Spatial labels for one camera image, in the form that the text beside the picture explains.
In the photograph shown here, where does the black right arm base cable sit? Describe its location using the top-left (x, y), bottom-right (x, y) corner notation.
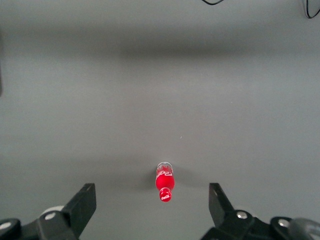
top-left (301, 0), bottom-right (320, 19)

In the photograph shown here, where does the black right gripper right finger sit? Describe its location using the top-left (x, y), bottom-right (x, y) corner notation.
top-left (199, 182), bottom-right (292, 240)

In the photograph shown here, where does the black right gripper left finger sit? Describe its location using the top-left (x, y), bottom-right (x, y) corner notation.
top-left (0, 182), bottom-right (97, 240)

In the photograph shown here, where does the red cola bottle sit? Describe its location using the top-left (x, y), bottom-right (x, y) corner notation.
top-left (155, 161), bottom-right (176, 203)

